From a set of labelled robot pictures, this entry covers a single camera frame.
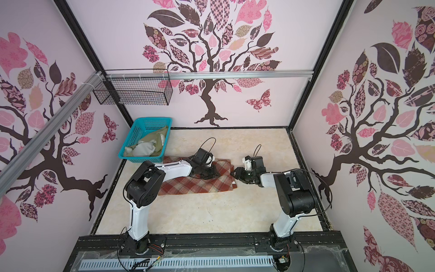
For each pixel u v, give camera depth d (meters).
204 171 0.84
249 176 0.83
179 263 0.70
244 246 0.74
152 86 0.95
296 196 0.48
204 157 0.80
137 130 1.13
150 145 1.05
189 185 0.90
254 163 0.78
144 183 0.57
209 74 0.94
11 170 0.50
